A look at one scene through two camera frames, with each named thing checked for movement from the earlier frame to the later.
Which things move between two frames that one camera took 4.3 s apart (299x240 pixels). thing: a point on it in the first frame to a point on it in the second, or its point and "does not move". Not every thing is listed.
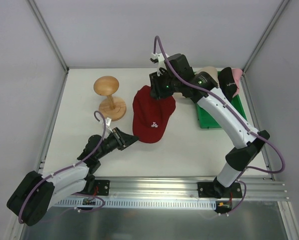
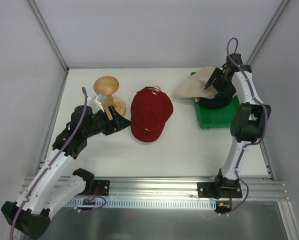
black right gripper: [155, 86] to [219, 78]
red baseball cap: [150, 115] does not move
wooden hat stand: [114, 108] does not move
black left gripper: [120, 137] to [111, 121]
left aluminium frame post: [48, 33] does not move
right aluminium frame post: [269, 27] does not move
